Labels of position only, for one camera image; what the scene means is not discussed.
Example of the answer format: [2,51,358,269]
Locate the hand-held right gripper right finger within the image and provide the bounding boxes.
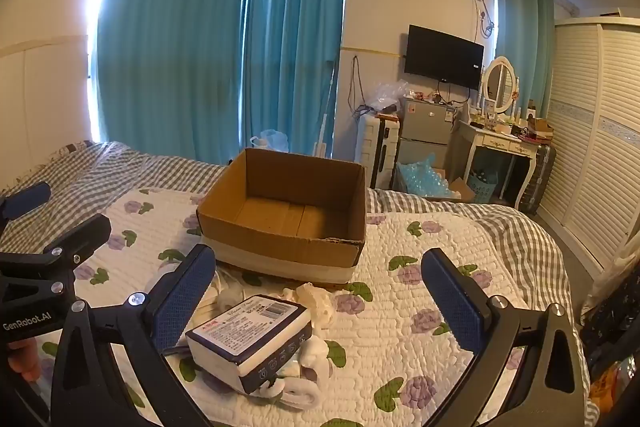
[421,248,591,427]

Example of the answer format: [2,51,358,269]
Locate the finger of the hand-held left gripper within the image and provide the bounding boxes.
[0,213,112,308]
[0,182,52,233]

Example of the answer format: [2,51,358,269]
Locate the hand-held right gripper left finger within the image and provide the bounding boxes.
[50,243,217,427]

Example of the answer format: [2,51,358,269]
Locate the white navy tissue pack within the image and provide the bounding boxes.
[185,294,313,395]

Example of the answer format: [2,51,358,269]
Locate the cream cloth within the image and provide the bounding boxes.
[282,282,335,333]

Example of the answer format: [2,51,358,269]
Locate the brown cardboard box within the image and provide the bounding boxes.
[196,148,368,285]

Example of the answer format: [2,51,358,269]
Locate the white green-cuffed sock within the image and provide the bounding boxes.
[260,374,321,410]

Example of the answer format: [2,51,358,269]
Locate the person's left hand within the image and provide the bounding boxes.
[5,338,41,375]

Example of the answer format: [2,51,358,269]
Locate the patterned pillow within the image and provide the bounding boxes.
[47,141,96,158]

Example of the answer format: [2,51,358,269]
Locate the blue basket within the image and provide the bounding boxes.
[467,172,499,202]

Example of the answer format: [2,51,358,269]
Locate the box of blue bottles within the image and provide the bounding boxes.
[392,157,476,202]

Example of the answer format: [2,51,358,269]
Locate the white rolled cloth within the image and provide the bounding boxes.
[300,337,333,380]

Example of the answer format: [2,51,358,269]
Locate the dark striped suitcase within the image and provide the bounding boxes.
[517,143,557,215]

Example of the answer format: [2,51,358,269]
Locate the dark printed cloth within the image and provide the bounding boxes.
[582,264,640,358]

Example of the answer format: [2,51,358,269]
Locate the white dressing table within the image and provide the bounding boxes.
[452,112,543,210]

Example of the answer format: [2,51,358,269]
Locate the clear water jug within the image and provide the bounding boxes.
[250,129,290,154]

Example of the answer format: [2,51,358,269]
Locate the white suitcase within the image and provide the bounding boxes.
[359,113,402,188]

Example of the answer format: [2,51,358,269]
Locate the grey mini fridge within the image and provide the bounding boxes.
[399,97,458,168]

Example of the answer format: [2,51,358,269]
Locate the clear plastic bag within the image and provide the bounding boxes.
[367,78,413,112]

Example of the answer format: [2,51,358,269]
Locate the wide teal curtain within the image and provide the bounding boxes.
[89,0,251,165]

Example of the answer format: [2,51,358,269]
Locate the white louvred wardrobe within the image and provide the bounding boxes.
[537,14,640,278]

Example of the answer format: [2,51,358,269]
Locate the oval vanity mirror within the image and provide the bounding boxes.
[484,56,518,118]

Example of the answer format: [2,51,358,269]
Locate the white mop pole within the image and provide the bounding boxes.
[312,57,335,159]

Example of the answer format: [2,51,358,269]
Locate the black television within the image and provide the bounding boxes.
[404,24,485,91]

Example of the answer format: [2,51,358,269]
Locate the narrow teal curtain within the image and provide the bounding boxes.
[492,0,556,118]

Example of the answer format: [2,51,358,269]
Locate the hanging dark cables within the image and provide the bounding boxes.
[350,55,368,120]

